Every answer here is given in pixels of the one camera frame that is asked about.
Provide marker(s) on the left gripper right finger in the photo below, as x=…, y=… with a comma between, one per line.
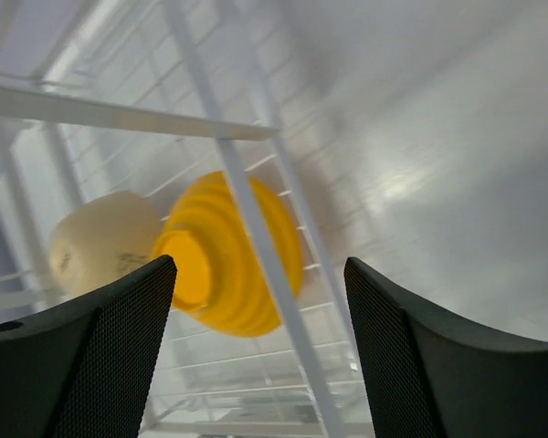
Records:
x=429, y=372

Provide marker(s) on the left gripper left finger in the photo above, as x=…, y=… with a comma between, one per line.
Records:
x=84, y=368

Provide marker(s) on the tan beige bowl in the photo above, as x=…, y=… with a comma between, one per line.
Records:
x=102, y=241

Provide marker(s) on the yellow bowl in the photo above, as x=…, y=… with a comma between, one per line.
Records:
x=219, y=282

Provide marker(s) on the white wire dish rack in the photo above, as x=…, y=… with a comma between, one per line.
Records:
x=162, y=93

